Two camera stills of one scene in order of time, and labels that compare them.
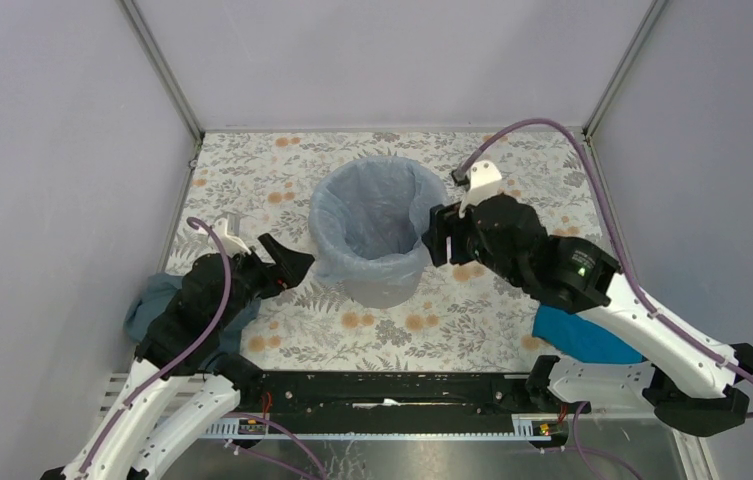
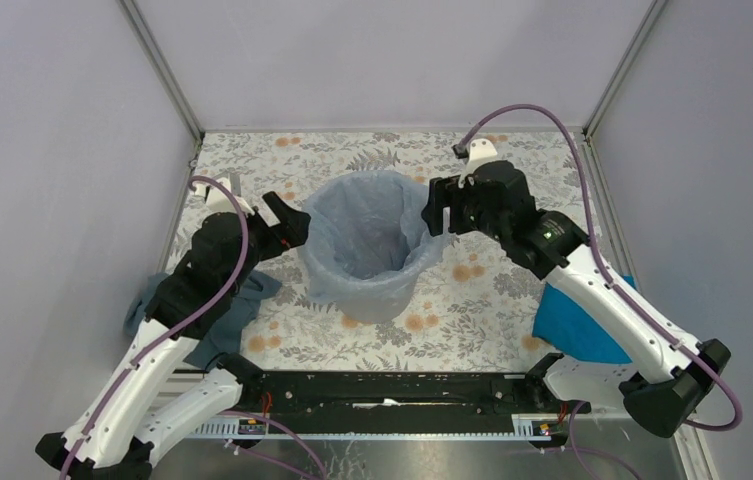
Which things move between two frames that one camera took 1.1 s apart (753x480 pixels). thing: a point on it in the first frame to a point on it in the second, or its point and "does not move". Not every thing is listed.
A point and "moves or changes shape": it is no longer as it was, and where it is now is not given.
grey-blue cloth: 160,291 does not move
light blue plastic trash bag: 367,220 moves or changes shape
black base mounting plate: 505,393 does not move
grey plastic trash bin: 381,294 moves or changes shape
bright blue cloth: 581,338 does not move
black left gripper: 292,265 to 291,230
